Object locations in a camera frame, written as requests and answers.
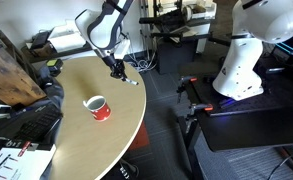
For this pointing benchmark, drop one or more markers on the red pen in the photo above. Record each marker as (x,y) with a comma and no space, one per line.
(24,149)

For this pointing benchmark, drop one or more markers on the white printed paper sheet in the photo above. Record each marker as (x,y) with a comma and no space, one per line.
(19,165)

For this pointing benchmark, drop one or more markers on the brown wooden desk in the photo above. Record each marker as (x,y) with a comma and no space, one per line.
(6,73)

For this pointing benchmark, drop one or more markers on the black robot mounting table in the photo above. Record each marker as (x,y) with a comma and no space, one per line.
(252,126)

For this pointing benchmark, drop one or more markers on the black flat box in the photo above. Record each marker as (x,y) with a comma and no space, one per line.
(40,39)

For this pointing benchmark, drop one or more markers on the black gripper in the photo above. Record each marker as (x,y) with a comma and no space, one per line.
(111,61)

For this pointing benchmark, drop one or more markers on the black keyboard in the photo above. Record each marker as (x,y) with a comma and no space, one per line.
(36,125)

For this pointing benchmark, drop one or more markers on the white printer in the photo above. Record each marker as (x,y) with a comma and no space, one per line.
(64,39)

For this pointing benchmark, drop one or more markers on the black shoe with white print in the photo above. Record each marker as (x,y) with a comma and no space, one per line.
(128,170)

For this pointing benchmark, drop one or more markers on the yellow and black device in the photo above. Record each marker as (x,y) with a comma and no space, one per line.
(54,66)

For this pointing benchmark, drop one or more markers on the white machine on stand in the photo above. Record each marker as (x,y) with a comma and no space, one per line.
(199,9)

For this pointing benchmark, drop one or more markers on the black low shelf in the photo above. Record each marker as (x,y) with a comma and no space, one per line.
(59,55)

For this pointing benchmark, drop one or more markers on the red mug with white dots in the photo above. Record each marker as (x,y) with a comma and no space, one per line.
(101,111)

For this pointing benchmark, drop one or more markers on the small black orange-tipped clamp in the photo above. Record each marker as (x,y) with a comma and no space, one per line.
(184,81)

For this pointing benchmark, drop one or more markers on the small white object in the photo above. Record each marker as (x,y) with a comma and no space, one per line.
(131,81)

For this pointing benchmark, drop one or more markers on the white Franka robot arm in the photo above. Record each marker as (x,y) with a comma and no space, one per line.
(239,66)

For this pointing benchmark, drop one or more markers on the black metal equipment stand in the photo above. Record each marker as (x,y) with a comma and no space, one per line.
(172,20)

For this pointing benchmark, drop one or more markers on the black cabinet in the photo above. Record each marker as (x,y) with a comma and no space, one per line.
(174,56)

